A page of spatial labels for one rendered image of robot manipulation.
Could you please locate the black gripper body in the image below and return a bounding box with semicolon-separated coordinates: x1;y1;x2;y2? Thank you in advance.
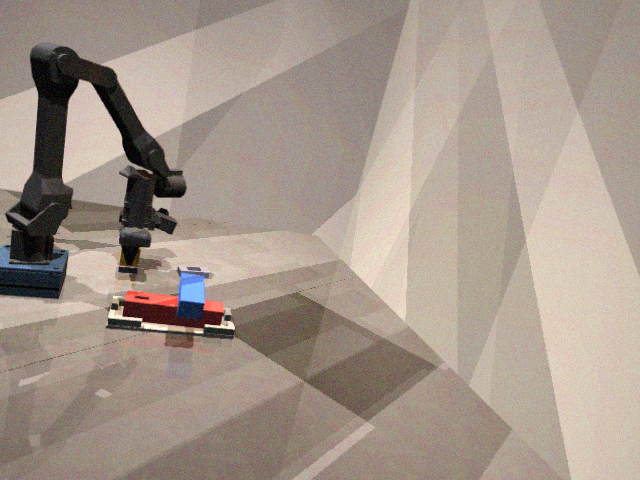
119;195;152;248

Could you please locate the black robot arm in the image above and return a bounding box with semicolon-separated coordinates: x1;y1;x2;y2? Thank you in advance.
6;42;187;265

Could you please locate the white rectangular block with square hole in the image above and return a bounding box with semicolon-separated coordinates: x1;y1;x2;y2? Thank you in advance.
177;265;210;278

